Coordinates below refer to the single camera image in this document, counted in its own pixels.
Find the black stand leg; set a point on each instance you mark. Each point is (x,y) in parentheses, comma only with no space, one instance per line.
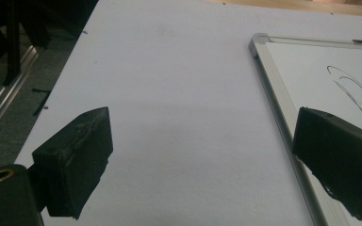
(12,47)

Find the whiteboard with aluminium frame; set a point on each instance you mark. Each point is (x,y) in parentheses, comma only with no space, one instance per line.
(311,69)

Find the metal floor rail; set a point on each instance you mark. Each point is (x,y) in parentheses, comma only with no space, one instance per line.
(9,91)

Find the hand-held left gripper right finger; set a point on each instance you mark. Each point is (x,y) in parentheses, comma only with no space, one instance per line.
(336,150)

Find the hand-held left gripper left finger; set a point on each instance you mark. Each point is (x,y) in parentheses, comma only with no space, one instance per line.
(75,157)

